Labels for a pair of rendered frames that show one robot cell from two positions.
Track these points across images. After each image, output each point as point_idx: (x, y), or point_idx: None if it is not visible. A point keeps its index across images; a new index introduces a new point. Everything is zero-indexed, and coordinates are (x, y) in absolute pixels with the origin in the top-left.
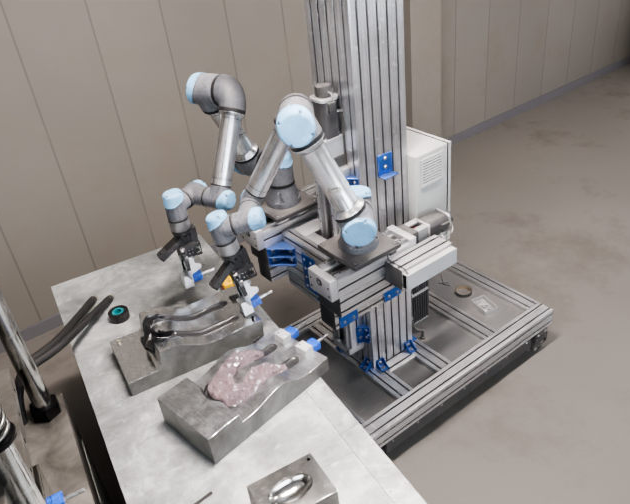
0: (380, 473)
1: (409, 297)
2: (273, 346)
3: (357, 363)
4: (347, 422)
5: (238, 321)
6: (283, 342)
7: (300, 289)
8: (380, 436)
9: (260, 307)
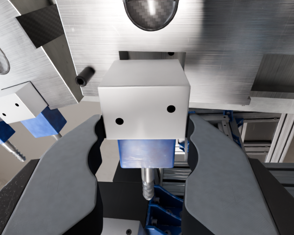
0: None
1: None
2: (3, 64)
3: (200, 112)
4: None
5: (112, 13)
6: None
7: (266, 162)
8: None
9: (239, 108)
